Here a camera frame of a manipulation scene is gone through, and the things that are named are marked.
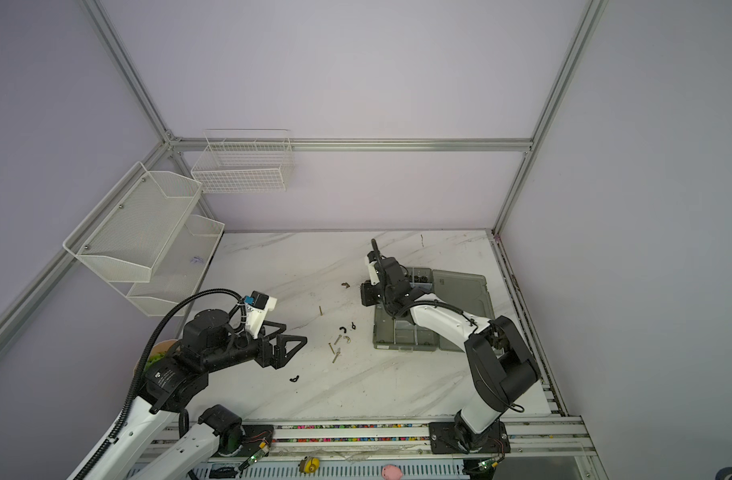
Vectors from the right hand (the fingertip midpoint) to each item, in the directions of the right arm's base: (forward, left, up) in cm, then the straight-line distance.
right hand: (362, 285), depth 88 cm
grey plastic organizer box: (+7, -36, -14) cm, 39 cm away
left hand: (-21, +15, +10) cm, 28 cm away
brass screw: (-16, +8, -13) cm, 22 cm away
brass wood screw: (-2, +15, -14) cm, 20 cm away
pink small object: (-45, -8, -13) cm, 47 cm away
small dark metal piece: (+9, +7, -13) cm, 17 cm away
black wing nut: (-24, +19, -13) cm, 33 cm away
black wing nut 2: (-7, +3, -13) cm, 15 cm away
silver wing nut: (-11, +5, -13) cm, 18 cm away
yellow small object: (-44, +11, -11) cm, 46 cm away
